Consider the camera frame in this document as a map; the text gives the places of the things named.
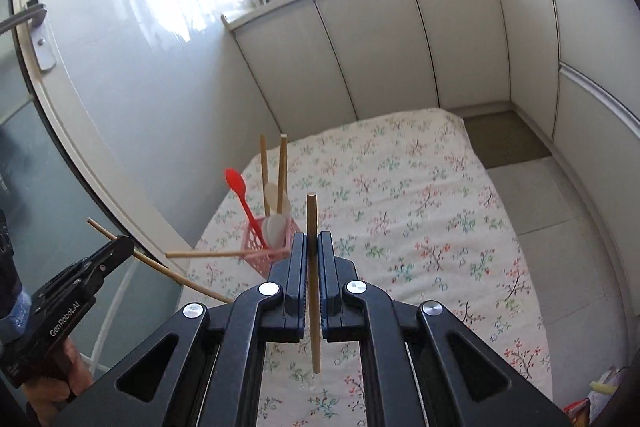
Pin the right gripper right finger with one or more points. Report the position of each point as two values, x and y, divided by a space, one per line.
420 365

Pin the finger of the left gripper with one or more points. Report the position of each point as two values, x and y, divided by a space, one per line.
94 269

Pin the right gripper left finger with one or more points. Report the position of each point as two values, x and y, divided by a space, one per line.
203 367

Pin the red plastic spoon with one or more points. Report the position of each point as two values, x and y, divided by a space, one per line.
237 185

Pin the pink perforated utensil holder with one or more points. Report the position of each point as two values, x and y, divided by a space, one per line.
262 259

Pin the floral tablecloth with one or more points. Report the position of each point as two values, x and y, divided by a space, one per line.
407 200

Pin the silver door handle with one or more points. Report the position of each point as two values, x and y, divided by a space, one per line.
33 17

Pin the person left hand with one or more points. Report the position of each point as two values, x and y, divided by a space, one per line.
42 393

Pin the white rice paddle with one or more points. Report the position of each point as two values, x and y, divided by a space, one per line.
273 230

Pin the wooden chopstick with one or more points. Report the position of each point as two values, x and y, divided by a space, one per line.
158 267
264 171
226 254
313 282

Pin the white lower cabinets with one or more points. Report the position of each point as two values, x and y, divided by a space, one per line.
570 68

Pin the snack packages in basket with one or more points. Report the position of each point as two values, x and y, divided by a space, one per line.
584 412

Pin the wide wooden spatula handle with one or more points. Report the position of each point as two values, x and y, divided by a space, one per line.
283 162

